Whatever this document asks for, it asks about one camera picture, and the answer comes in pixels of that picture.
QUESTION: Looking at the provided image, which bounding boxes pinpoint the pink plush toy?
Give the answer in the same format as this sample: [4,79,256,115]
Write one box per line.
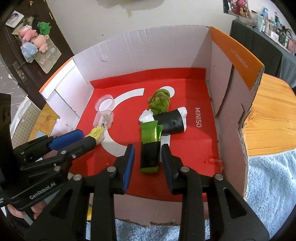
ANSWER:
[231,0,250,17]

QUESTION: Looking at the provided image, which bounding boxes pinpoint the yellow green small plush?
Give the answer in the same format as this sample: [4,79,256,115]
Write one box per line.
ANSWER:
[86,126,105,145]

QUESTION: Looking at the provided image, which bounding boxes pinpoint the cluttered dresser with dark cloth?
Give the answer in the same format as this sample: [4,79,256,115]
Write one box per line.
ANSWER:
[230,20,295,88]

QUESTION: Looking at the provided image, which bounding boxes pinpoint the green and black packet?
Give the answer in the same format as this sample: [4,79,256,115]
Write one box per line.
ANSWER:
[140,120,163,173]

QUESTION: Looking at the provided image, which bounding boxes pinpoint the dark wooden door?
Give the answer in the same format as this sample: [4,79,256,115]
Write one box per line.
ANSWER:
[1,1,74,109]

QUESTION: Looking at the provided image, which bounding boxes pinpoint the person's left hand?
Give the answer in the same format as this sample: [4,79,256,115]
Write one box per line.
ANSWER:
[6,200,47,219]

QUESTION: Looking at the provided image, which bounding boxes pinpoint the red Miniso bag liner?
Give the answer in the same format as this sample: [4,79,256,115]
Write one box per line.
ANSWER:
[71,68,224,201]

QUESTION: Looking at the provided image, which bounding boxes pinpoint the black and white sock roll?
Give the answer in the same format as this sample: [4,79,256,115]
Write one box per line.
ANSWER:
[138,106,187,135]

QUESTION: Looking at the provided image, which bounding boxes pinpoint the plush toys hanging on door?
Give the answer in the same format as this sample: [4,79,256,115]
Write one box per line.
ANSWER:
[12,16,62,74]

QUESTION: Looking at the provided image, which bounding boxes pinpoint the wall mirror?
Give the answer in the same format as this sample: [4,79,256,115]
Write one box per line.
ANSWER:
[223,0,235,15]

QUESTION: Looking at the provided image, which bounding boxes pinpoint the white orange cardboard box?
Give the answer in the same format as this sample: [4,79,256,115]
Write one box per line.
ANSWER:
[40,26,264,226]

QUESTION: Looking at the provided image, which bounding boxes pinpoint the round clear plastic lid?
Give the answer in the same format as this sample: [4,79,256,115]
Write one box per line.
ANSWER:
[95,94,115,112]

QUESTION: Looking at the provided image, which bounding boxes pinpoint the blue fluffy towel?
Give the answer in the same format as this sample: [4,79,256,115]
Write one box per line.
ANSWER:
[115,150,295,240]

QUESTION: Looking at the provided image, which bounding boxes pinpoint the small clear plastic container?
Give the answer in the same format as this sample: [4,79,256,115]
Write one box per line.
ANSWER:
[93,110,114,130]

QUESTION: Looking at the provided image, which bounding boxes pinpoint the green fuzzy scrunchie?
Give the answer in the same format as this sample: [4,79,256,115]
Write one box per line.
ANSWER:
[147,88,171,115]

